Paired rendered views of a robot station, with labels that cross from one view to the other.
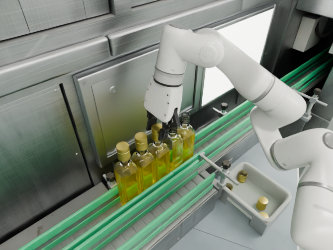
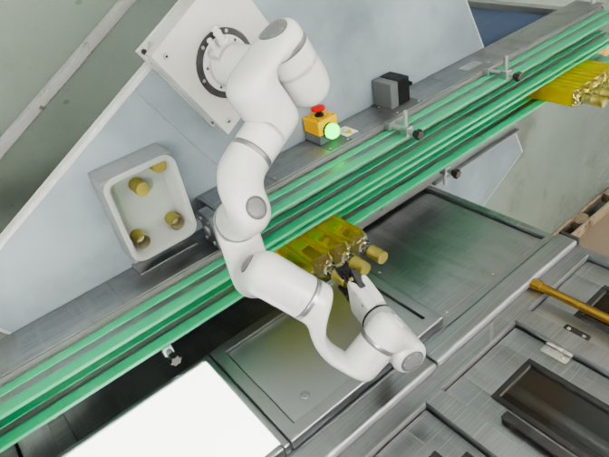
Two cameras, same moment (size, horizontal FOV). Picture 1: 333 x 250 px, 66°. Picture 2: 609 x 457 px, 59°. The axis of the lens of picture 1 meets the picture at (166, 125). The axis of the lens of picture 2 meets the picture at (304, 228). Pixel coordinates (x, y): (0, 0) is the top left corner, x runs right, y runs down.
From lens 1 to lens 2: 1.04 m
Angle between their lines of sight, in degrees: 55
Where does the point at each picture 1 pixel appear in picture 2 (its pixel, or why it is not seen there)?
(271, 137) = (252, 245)
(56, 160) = (398, 263)
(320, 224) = (292, 118)
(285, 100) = (294, 271)
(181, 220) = (276, 184)
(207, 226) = (213, 175)
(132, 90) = not seen: hidden behind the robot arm
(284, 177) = (48, 228)
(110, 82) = not seen: hidden behind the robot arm
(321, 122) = not seen: outside the picture
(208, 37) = (403, 335)
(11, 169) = (437, 251)
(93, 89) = (418, 317)
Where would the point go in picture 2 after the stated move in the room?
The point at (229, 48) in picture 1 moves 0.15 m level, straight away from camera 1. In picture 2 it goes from (338, 357) to (294, 425)
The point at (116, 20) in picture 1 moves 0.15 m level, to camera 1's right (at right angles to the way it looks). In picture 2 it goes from (436, 385) to (397, 387)
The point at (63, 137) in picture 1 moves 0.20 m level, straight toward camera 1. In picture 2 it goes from (407, 281) to (414, 216)
